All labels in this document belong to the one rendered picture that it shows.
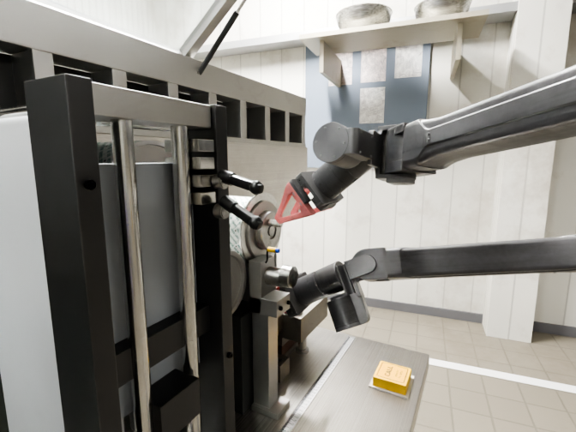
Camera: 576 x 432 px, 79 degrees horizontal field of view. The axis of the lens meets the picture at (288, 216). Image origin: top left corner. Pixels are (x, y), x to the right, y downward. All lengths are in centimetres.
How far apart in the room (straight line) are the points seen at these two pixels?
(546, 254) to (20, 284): 77
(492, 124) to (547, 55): 274
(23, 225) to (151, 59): 55
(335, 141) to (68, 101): 33
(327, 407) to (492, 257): 42
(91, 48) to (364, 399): 90
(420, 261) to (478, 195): 260
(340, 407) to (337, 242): 269
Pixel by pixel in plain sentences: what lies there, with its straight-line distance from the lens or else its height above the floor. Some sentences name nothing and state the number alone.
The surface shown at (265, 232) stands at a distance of 65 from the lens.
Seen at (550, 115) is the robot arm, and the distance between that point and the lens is 36.
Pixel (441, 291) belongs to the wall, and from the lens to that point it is 342.
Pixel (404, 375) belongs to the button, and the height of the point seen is 92.
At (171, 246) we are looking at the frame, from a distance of 37.
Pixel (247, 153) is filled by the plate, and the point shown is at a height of 141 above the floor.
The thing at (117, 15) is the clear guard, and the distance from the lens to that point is 92.
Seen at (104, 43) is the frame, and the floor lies 162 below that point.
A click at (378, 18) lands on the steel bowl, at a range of 281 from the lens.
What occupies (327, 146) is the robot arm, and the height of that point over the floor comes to 140.
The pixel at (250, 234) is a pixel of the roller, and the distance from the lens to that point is 64.
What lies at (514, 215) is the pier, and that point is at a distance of 306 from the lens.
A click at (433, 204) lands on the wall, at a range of 323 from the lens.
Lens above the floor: 139
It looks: 9 degrees down
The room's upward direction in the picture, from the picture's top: straight up
